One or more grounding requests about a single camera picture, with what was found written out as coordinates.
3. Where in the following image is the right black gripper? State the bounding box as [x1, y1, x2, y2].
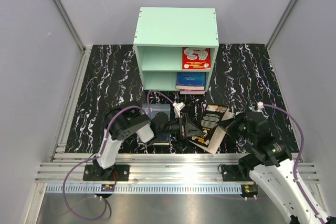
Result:
[217, 111, 256, 145]

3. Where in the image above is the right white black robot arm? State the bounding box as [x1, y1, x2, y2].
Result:
[217, 102, 335, 223]

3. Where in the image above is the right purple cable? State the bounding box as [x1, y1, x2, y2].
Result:
[251, 102, 329, 222]

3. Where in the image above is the mint green shelf cabinet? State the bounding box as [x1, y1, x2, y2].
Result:
[133, 7, 219, 91]

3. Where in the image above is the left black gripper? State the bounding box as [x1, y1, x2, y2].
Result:
[157, 114, 204, 139]

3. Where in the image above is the blue orange Jane Eyre book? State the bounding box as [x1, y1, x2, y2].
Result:
[176, 72, 205, 90]

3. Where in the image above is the dark blue hardcover book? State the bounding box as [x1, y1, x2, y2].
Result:
[141, 104, 171, 146]

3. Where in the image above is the black paperback book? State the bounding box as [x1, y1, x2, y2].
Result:
[189, 104, 233, 154]

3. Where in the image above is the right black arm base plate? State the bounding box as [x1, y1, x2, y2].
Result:
[218, 164, 252, 182]

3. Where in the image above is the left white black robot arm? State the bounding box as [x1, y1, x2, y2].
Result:
[92, 102, 203, 180]

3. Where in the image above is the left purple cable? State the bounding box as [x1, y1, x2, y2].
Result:
[62, 90, 179, 221]

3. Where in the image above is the purple 117-Storey Treehouse book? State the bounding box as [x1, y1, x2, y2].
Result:
[180, 89, 205, 95]

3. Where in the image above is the white slotted cable duct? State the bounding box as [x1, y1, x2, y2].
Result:
[46, 183, 242, 195]

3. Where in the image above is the purple cable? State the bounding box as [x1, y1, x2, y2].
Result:
[62, 90, 179, 221]
[251, 102, 329, 222]

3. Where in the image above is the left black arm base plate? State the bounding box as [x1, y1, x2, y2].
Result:
[82, 164, 130, 182]

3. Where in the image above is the red 13-Storey Treehouse book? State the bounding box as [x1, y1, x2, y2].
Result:
[182, 47, 211, 72]

